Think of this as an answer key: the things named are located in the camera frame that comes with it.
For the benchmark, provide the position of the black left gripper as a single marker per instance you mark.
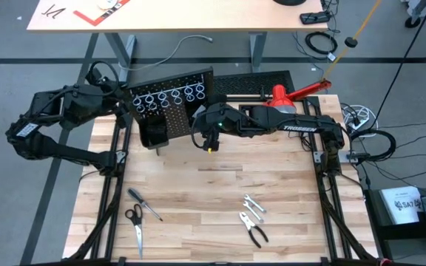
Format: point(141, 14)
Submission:
point(117, 99)

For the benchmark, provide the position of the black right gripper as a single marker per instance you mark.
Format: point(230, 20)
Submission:
point(211, 140)

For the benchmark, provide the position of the black metal pegboard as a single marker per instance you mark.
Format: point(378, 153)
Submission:
point(176, 122)

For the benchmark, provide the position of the black plastic pegboard bin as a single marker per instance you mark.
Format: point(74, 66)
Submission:
point(154, 138)
point(190, 111)

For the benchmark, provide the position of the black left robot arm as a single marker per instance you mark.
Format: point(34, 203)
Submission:
point(50, 146)

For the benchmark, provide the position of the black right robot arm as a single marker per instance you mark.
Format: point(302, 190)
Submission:
point(298, 125)

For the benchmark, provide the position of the red desk lamp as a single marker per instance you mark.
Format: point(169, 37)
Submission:
point(283, 92)

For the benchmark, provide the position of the red L-shaped strip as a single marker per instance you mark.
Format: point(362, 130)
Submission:
point(87, 17)

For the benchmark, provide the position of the white round tape roll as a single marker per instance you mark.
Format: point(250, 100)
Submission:
point(106, 3)

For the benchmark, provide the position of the light wooden desk grey legs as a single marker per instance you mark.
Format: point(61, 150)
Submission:
point(198, 14)

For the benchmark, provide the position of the white power strip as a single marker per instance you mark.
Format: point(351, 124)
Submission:
point(357, 118)

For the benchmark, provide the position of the black round base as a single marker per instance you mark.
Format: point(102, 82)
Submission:
point(288, 2)

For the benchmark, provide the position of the black flat device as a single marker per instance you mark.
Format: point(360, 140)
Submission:
point(313, 17)

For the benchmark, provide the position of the black round puck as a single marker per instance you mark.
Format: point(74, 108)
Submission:
point(350, 41)

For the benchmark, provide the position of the white printed booklet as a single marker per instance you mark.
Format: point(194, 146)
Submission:
point(399, 205)

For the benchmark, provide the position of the black equipment cart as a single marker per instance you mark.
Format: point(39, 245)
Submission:
point(390, 232)

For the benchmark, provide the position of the chrome hook rail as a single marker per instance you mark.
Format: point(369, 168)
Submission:
point(168, 91)

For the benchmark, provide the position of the black aluminium rig frame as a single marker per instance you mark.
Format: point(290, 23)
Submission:
point(161, 264)

